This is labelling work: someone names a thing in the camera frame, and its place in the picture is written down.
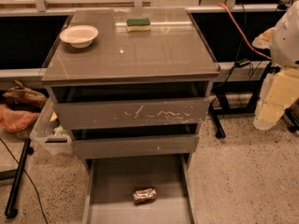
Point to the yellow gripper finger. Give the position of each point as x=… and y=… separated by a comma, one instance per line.
x=278, y=93

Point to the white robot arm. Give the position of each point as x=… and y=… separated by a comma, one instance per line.
x=284, y=39

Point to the grey middle drawer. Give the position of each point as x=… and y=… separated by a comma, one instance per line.
x=137, y=146

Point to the grey top drawer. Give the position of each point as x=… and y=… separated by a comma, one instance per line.
x=97, y=115

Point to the grey drawer cabinet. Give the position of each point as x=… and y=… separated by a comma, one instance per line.
x=170, y=61

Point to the grey open bottom drawer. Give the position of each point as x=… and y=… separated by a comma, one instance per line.
x=113, y=182

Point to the black power adapter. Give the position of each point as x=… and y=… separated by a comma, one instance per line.
x=242, y=63

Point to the green yellow sponge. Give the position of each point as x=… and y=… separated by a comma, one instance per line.
x=138, y=25

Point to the white bowl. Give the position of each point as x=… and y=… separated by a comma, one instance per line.
x=79, y=36

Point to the brown bag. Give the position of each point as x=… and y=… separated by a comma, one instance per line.
x=21, y=96

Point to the orange cloth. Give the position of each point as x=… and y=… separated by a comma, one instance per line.
x=15, y=121

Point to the black stand leg left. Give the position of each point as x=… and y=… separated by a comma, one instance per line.
x=11, y=210

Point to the black table frame right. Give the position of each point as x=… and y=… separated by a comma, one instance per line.
x=220, y=105

